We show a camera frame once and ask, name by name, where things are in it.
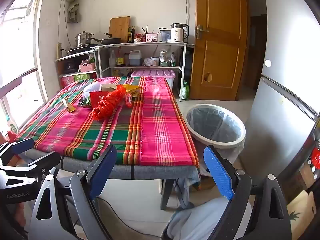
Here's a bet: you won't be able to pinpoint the window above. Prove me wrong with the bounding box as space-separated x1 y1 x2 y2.
0 0 49 135

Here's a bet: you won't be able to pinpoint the clear bin liner bag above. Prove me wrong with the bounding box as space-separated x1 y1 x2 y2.
186 106 244 167

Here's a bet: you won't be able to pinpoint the white plastic bag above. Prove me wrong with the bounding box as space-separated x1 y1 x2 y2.
84 83 102 97

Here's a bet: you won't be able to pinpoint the grey blue hanging cloth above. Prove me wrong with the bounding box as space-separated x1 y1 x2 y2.
175 167 202 210

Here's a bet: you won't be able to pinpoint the white cloth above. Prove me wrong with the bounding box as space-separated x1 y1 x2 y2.
162 196 250 240

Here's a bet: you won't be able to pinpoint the red carton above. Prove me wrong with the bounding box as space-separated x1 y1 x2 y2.
61 76 75 89

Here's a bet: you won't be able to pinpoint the red white round wrapper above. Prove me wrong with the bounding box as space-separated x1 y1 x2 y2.
125 92 135 108

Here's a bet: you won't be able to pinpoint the small yellow wrapper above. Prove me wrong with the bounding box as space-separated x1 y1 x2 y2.
61 99 77 112

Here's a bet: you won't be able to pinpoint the black frying pan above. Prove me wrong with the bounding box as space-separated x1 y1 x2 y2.
91 32 122 45

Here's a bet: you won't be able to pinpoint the green plastic bottle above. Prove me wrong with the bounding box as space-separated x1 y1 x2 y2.
180 80 190 101

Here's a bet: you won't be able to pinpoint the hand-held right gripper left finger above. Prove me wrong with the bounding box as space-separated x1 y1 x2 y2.
29 145 118 240

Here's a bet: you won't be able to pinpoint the grey folding table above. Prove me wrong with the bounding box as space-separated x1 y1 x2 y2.
24 150 200 210

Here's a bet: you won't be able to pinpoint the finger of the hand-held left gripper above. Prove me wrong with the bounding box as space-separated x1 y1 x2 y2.
0 137 35 165
0 151 61 180

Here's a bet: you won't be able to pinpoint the yellow red snack packet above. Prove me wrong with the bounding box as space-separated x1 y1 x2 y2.
122 84 142 98

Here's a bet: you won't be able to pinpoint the yellow label sauce bottle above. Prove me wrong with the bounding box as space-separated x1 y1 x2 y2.
115 47 125 67

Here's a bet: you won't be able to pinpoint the large jug dark liquid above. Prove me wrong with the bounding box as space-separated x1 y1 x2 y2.
129 50 142 67

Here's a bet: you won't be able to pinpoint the pink lid storage box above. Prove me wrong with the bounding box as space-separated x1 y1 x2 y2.
131 69 176 90

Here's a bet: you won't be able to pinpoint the clear plastic pitcher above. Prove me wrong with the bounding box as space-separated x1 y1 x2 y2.
159 30 172 43

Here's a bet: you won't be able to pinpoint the black floor cable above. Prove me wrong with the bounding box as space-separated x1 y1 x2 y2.
96 197 175 238

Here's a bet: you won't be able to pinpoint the wooden door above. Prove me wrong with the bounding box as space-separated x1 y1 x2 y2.
190 0 248 102

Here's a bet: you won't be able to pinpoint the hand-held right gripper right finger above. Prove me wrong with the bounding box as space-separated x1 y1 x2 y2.
203 145 293 240

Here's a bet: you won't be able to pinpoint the green label bottle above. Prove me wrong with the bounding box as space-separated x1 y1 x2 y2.
5 115 18 133

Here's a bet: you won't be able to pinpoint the silver fridge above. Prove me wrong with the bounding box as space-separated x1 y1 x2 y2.
239 0 320 205

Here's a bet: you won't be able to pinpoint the wooden cutting board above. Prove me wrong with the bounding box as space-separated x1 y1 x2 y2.
109 16 131 43

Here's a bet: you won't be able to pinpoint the pink plastic basket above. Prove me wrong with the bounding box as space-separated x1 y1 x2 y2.
79 62 96 72

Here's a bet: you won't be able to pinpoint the white trash bin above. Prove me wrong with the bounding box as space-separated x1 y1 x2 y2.
183 104 247 165

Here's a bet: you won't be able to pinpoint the beige patterned rug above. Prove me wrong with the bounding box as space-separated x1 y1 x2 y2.
286 190 316 240

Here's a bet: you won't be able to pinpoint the hanging grey cloth bag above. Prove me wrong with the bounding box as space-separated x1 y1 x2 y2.
67 0 82 23

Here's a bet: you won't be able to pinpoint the pink green plaid tablecloth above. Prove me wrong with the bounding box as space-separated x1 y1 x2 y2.
14 76 200 168

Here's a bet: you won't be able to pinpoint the white corner shelf unit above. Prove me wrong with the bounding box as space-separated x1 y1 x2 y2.
55 50 99 90

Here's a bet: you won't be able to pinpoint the red paper packet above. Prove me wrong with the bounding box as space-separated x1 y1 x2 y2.
89 91 108 109

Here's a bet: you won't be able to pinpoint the steel steamer pot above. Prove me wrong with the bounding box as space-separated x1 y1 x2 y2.
75 31 94 47

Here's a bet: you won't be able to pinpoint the white electric kettle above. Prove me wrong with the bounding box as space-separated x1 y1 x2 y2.
171 23 189 43

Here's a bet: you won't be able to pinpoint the green carton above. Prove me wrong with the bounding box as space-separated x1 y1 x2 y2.
74 72 90 82

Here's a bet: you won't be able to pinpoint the white food bags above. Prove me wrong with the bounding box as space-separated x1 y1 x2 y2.
159 49 172 63

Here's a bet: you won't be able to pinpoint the black induction cooker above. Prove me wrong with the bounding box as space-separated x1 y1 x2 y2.
67 45 94 53

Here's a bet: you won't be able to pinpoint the red plastic mesh bag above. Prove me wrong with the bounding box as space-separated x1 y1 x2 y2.
92 85 125 120

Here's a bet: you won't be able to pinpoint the white metal shelf unit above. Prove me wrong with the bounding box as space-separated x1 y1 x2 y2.
91 42 195 102

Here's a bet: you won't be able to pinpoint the dark green wrapper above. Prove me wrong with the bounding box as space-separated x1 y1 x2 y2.
77 97 93 108

